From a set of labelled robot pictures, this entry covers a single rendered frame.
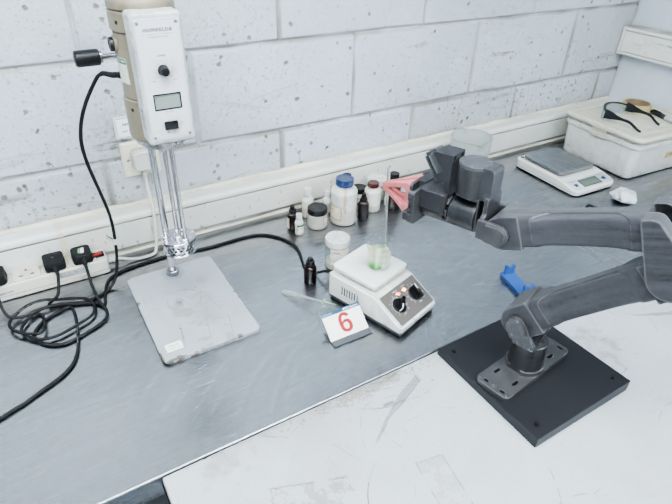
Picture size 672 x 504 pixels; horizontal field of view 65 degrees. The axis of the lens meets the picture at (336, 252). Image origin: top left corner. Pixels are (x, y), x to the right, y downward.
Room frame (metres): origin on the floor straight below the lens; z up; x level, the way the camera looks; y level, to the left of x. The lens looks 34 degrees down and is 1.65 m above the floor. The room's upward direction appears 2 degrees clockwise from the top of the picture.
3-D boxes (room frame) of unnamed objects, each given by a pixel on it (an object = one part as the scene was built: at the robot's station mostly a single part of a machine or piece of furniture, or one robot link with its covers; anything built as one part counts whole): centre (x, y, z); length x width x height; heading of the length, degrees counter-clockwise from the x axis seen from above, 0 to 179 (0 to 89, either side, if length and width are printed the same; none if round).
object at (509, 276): (0.99, -0.43, 0.92); 0.10 x 0.03 x 0.04; 17
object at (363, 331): (0.81, -0.03, 0.92); 0.09 x 0.06 x 0.04; 122
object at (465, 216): (0.82, -0.23, 1.20); 0.07 x 0.06 x 0.07; 51
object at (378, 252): (0.93, -0.09, 1.02); 0.06 x 0.05 x 0.08; 90
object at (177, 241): (0.88, 0.32, 1.17); 0.07 x 0.07 x 0.25
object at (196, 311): (0.88, 0.31, 0.91); 0.30 x 0.20 x 0.01; 33
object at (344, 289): (0.92, -0.10, 0.94); 0.22 x 0.13 x 0.08; 50
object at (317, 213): (1.23, 0.05, 0.93); 0.05 x 0.05 x 0.06
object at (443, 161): (0.86, -0.18, 1.24); 0.07 x 0.06 x 0.11; 141
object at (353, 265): (0.93, -0.08, 0.98); 0.12 x 0.12 x 0.01; 50
